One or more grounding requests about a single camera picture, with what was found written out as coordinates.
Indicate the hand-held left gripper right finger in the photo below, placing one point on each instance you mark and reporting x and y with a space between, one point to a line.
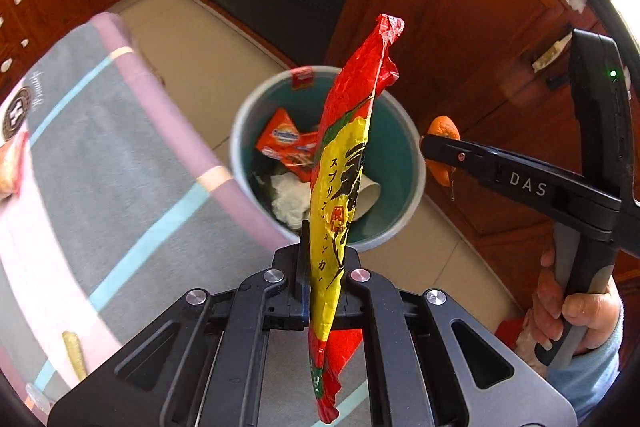
380 307

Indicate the tall wooden cabinet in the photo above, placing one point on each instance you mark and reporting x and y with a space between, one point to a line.
475 32

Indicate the tan stick wrapper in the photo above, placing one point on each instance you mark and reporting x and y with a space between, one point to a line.
75 354

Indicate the red yellow snack wrapper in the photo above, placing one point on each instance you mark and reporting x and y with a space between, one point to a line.
340 167

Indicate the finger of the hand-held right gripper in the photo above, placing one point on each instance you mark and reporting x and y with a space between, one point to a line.
450 153

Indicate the white bin with teal inside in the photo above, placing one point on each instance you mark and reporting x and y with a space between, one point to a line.
395 157

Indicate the clear bread packet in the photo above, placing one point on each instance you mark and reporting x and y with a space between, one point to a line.
7 167

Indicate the grey pink striped tablecloth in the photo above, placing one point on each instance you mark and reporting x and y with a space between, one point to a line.
100 187

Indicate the orange biscuit packet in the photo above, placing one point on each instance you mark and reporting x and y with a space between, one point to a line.
282 139

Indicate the orange fruit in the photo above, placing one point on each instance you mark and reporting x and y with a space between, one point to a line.
444 127

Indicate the person's right hand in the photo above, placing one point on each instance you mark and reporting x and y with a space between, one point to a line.
595 312

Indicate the white tissue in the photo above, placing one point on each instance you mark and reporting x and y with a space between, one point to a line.
290 199

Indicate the person's right forearm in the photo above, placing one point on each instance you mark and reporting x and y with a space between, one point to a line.
595 382

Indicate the white paper cup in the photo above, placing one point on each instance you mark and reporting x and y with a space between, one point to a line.
367 194

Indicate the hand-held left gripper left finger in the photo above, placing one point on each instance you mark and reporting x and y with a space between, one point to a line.
287 267

